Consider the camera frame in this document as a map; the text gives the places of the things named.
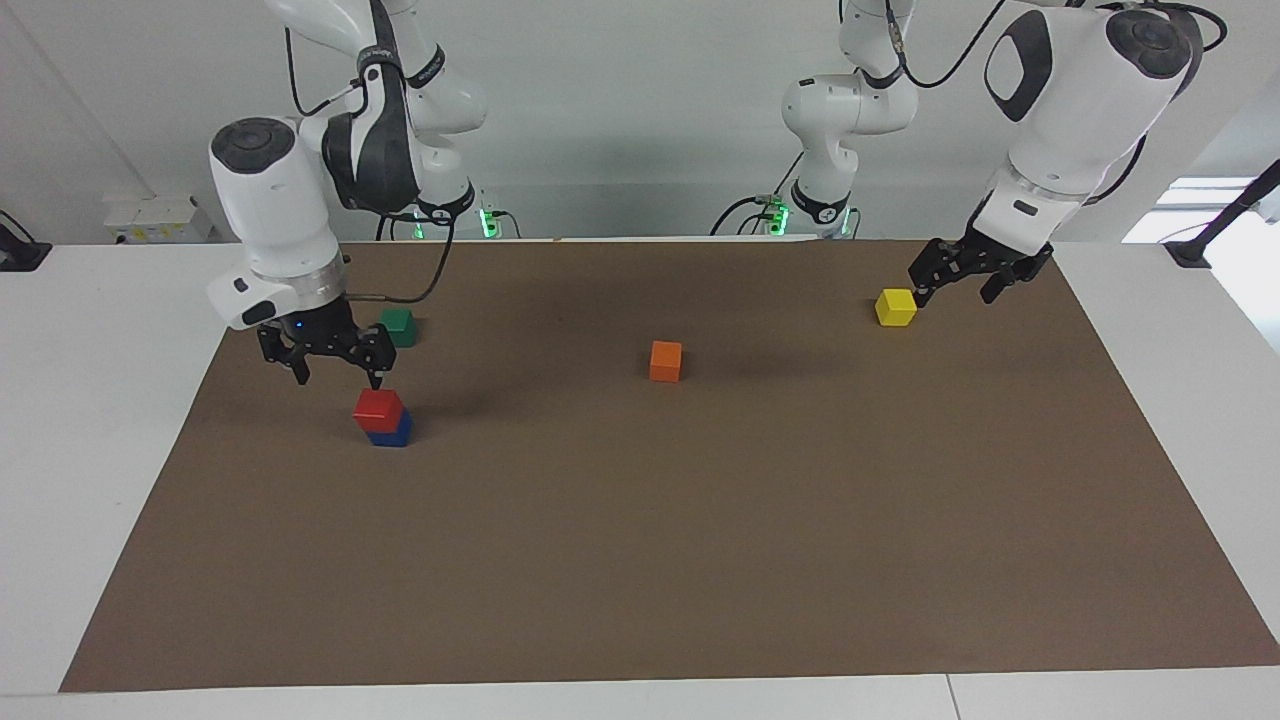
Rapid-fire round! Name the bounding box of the black clamp mount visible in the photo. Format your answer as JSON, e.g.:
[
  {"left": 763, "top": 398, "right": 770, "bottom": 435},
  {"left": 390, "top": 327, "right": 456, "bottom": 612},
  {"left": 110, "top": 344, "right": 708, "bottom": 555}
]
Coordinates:
[{"left": 0, "top": 210, "right": 53, "bottom": 273}]

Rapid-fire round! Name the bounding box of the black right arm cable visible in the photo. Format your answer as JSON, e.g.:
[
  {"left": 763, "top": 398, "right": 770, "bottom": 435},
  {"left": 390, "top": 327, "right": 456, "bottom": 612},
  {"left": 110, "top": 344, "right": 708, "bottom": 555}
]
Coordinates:
[{"left": 344, "top": 210, "right": 459, "bottom": 306}]

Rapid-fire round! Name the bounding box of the black left base cable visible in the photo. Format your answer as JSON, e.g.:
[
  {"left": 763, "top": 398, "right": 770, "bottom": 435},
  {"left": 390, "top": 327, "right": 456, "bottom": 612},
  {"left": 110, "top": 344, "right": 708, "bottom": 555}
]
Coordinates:
[{"left": 709, "top": 148, "right": 805, "bottom": 239}]

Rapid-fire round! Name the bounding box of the white box with label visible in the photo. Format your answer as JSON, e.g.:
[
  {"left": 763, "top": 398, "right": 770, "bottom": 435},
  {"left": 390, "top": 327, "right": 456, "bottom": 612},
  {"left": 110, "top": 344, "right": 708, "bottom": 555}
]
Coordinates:
[{"left": 102, "top": 194, "right": 217, "bottom": 245}]

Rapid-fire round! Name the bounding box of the blue wooden block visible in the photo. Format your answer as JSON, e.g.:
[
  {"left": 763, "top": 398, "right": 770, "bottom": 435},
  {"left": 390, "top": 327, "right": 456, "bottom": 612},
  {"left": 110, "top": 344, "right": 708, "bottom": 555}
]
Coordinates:
[{"left": 364, "top": 410, "right": 414, "bottom": 448}]

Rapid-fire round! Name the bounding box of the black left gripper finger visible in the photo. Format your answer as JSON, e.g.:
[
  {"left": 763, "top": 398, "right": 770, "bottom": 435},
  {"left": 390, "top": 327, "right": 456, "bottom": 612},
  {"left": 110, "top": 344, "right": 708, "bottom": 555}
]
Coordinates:
[
  {"left": 979, "top": 250, "right": 1055, "bottom": 305},
  {"left": 907, "top": 240, "right": 967, "bottom": 310}
]

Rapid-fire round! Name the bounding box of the red wooden block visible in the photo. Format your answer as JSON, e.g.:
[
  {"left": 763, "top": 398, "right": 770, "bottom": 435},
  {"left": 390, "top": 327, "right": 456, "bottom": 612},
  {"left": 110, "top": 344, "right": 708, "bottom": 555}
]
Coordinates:
[{"left": 352, "top": 388, "right": 407, "bottom": 434}]

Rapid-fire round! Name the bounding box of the brown paper table mat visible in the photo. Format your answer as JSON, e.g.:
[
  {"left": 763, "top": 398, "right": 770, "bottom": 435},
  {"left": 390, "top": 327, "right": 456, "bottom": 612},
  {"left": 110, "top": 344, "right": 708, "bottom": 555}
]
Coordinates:
[{"left": 58, "top": 238, "right": 1280, "bottom": 693}]

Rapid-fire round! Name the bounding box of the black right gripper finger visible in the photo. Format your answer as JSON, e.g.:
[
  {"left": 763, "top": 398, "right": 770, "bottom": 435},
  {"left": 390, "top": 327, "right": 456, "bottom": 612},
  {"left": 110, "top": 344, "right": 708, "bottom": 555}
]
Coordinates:
[
  {"left": 354, "top": 323, "right": 399, "bottom": 392},
  {"left": 256, "top": 328, "right": 313, "bottom": 387}
]

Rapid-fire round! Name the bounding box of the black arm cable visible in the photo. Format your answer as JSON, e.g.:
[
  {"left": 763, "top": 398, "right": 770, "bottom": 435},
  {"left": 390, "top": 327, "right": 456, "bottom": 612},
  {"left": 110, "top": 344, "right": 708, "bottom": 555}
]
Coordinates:
[
  {"left": 344, "top": 210, "right": 459, "bottom": 306},
  {"left": 878, "top": 0, "right": 1013, "bottom": 91}
]

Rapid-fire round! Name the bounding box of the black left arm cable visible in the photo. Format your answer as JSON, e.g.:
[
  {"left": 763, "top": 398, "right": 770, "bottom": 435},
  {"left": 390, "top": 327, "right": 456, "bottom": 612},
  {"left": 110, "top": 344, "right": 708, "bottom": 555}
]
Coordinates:
[{"left": 878, "top": 0, "right": 1013, "bottom": 91}]

